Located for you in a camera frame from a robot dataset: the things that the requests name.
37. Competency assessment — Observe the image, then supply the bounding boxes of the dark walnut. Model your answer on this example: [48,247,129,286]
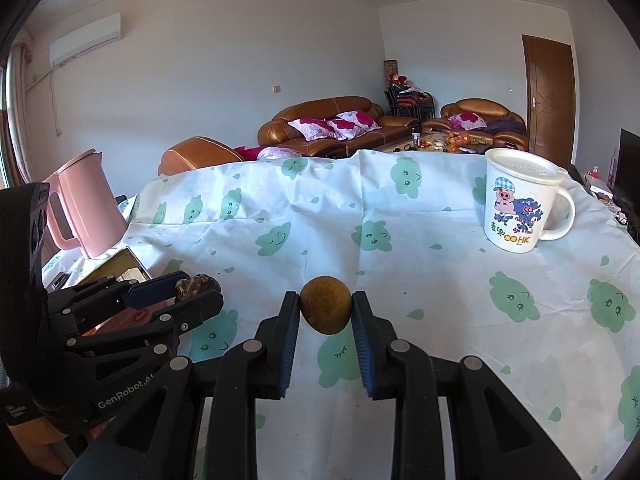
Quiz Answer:
[175,274,221,301]

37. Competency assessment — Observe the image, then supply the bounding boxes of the brown longan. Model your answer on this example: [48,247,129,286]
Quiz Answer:
[299,275,352,335]

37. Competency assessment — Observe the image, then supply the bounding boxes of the person's left hand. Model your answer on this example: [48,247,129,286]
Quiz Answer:
[9,417,68,474]

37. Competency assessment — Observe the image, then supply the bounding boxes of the pink tin box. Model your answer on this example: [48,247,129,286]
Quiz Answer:
[62,249,177,336]

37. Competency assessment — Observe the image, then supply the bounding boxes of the pink electric kettle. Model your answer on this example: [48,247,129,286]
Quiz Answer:
[44,148,127,259]

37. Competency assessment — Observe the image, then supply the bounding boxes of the brown leather near sofa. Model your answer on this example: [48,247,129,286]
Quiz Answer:
[157,136,243,176]

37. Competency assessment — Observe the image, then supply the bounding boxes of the white green patterned tablecloth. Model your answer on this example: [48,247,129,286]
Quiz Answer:
[122,152,639,479]

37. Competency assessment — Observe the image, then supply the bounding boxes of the white cartoon mug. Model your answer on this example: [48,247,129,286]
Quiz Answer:
[484,148,576,254]

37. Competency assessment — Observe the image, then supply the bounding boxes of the curtain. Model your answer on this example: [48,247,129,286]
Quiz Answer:
[4,41,32,184]

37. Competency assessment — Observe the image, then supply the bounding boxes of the brown leather long sofa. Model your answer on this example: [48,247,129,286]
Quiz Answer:
[257,96,420,158]

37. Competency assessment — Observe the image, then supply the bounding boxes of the coffee table with items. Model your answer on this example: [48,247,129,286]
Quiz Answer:
[375,131,494,154]

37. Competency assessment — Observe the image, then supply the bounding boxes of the pink floral pillow left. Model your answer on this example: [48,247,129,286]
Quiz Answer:
[288,118,337,142]

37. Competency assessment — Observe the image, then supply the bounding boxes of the pink floral pillow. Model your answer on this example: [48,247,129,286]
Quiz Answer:
[328,110,381,141]
[288,118,337,142]

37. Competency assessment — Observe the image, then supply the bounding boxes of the pink floral pillow right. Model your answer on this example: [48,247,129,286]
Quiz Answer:
[328,110,381,141]

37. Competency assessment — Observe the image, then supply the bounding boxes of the armchair pink pillow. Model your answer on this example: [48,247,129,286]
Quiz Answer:
[448,112,487,131]

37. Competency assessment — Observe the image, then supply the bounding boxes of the white air conditioner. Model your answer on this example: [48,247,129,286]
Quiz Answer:
[49,13,122,68]

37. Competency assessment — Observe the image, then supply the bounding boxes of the black stacked chairs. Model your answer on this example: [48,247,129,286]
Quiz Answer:
[385,84,435,122]

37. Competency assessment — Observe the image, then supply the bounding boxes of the black television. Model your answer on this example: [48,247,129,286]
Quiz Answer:
[614,129,640,217]

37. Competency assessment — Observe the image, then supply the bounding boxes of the wooden door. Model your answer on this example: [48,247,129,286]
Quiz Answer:
[522,35,576,169]

